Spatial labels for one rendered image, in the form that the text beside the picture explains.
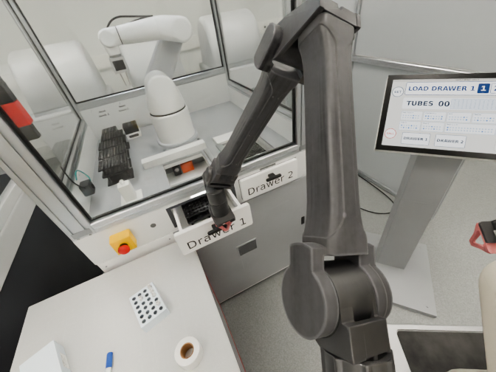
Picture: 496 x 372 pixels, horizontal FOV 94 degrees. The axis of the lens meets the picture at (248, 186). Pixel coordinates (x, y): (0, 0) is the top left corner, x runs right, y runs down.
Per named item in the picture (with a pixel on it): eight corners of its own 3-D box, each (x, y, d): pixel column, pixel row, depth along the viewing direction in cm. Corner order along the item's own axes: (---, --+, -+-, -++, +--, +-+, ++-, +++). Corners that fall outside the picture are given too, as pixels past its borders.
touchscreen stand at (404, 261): (435, 318, 130) (567, 171, 66) (348, 291, 147) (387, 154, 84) (424, 247, 164) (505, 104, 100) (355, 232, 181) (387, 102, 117)
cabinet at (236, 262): (308, 261, 167) (312, 172, 117) (167, 339, 140) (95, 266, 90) (249, 190, 237) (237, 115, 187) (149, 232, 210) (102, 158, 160)
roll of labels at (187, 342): (176, 350, 68) (171, 345, 65) (198, 336, 70) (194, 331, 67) (182, 376, 63) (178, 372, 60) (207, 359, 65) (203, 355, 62)
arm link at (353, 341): (356, 385, 21) (393, 370, 23) (342, 265, 23) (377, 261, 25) (293, 346, 29) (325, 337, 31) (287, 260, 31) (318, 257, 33)
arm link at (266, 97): (277, 32, 34) (332, 57, 39) (269, 14, 37) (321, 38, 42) (202, 186, 66) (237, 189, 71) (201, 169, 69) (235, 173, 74)
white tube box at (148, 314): (170, 313, 76) (166, 308, 74) (146, 333, 72) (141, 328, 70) (156, 286, 84) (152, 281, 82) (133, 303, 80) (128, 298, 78)
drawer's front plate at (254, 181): (297, 178, 112) (297, 159, 105) (243, 201, 105) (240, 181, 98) (295, 176, 114) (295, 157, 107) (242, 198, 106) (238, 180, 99)
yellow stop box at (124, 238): (138, 249, 89) (129, 237, 84) (118, 257, 87) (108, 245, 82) (136, 239, 93) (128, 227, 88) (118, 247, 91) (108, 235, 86)
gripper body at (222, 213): (225, 201, 83) (221, 186, 78) (236, 221, 76) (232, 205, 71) (208, 208, 81) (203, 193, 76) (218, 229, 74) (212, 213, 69)
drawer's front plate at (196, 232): (252, 224, 94) (249, 204, 87) (183, 255, 86) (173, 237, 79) (251, 221, 95) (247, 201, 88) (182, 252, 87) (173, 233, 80)
